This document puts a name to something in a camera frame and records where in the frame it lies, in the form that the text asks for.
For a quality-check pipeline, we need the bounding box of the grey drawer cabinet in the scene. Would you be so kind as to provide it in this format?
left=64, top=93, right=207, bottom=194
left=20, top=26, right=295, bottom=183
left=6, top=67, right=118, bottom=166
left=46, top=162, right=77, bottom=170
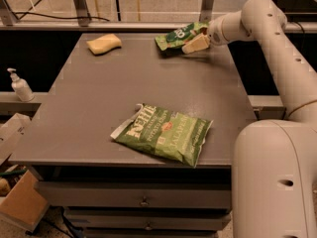
left=9, top=33, right=259, bottom=238

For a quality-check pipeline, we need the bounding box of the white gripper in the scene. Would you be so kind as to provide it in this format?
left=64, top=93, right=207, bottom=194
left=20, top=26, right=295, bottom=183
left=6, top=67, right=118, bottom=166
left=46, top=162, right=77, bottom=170
left=182, top=11, right=247, bottom=54

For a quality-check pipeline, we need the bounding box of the white pump bottle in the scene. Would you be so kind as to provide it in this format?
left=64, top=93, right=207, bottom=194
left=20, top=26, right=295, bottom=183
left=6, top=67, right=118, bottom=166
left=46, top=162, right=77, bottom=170
left=7, top=68, right=35, bottom=102

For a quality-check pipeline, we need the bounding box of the metal railing frame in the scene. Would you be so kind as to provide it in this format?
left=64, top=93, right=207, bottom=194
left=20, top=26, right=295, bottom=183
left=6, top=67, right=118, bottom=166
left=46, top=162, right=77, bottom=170
left=0, top=0, right=317, bottom=33

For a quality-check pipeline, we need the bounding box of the green jalapeno chip bag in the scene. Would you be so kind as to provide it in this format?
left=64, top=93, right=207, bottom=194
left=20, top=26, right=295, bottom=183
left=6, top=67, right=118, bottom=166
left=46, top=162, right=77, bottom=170
left=110, top=103, right=212, bottom=167

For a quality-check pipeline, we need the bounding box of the yellow sponge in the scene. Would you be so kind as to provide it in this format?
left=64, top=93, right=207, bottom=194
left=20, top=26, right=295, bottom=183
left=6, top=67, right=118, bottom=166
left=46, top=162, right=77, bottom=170
left=86, top=34, right=122, bottom=56

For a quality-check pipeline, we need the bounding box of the green rice chip bag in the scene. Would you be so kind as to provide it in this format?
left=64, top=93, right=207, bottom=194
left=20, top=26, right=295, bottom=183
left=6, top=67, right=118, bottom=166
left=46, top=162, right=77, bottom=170
left=155, top=22, right=209, bottom=51

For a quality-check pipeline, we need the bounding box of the cardboard box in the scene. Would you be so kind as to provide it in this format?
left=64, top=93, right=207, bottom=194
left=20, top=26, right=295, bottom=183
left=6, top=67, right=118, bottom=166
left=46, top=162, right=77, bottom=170
left=0, top=113, right=49, bottom=232

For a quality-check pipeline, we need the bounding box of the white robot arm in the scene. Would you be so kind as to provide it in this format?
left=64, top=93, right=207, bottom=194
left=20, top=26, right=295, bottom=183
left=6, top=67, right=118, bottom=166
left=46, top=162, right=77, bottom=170
left=207, top=0, right=317, bottom=238

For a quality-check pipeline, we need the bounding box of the black cable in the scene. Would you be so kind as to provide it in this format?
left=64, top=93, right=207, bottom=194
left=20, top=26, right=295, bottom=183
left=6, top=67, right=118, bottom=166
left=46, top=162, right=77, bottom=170
left=13, top=11, right=111, bottom=23

